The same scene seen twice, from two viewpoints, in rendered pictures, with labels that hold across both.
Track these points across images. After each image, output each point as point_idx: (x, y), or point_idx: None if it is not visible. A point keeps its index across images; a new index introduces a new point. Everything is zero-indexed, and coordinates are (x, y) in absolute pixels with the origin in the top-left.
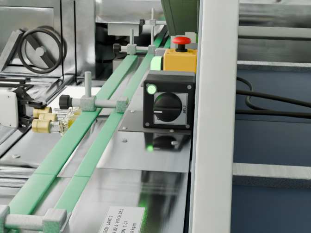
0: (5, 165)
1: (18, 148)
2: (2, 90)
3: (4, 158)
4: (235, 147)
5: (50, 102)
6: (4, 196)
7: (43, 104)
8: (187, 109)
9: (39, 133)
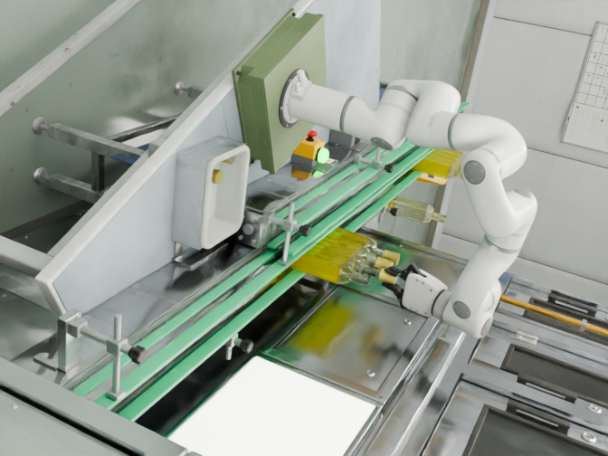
0: None
1: (405, 334)
2: (432, 278)
3: (418, 322)
4: None
5: (351, 442)
6: None
7: (388, 268)
8: None
9: (381, 356)
